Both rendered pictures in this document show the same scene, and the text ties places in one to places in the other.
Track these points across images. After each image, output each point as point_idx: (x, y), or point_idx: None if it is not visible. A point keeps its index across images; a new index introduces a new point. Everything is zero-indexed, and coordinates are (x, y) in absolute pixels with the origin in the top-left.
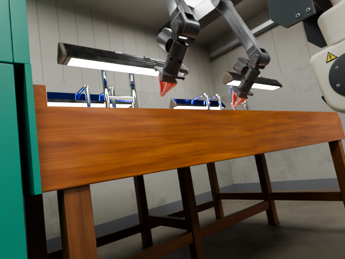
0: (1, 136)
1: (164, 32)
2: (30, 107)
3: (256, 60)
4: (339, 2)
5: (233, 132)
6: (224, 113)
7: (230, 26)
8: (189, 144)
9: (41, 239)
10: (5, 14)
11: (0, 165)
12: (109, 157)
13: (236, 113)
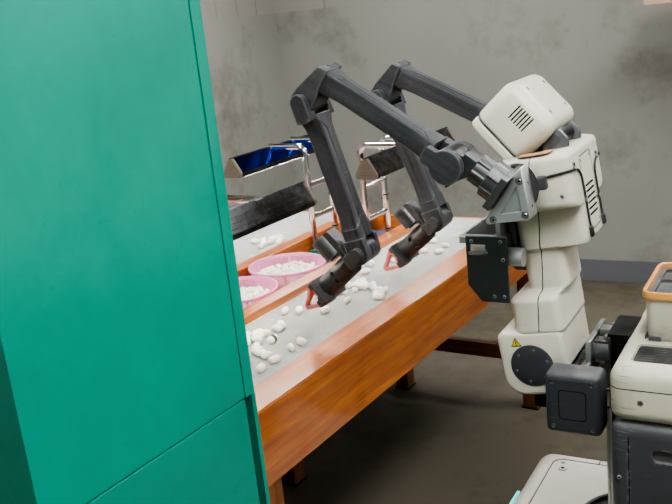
0: (246, 468)
1: (327, 238)
2: (258, 433)
3: (434, 228)
4: (531, 299)
5: (396, 347)
6: (388, 326)
7: (399, 153)
8: (354, 390)
9: None
10: (236, 352)
11: (248, 491)
12: (294, 442)
13: (401, 316)
